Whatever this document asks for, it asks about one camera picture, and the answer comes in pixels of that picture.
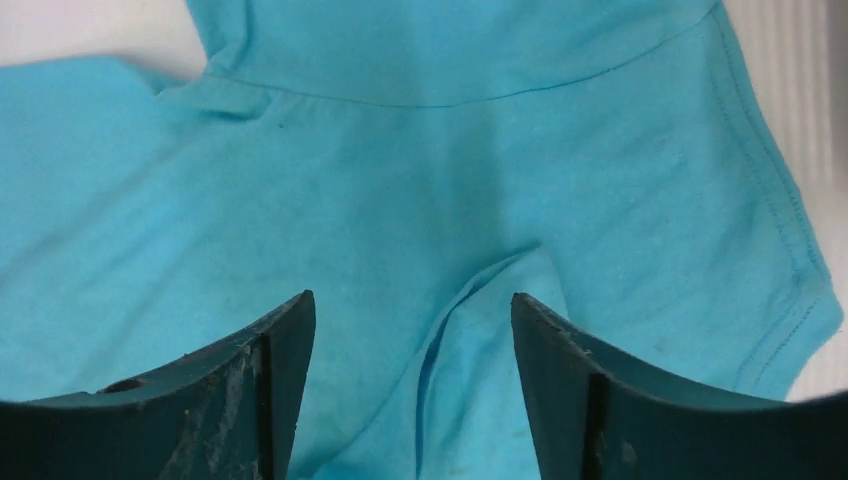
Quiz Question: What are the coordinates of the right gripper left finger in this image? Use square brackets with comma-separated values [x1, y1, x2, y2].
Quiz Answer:
[1, 291, 316, 480]

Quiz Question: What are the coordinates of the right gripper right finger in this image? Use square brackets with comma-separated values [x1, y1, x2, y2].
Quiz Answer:
[511, 293, 847, 480]

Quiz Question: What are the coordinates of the cyan t-shirt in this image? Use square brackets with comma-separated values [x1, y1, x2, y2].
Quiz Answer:
[1, 1, 842, 479]

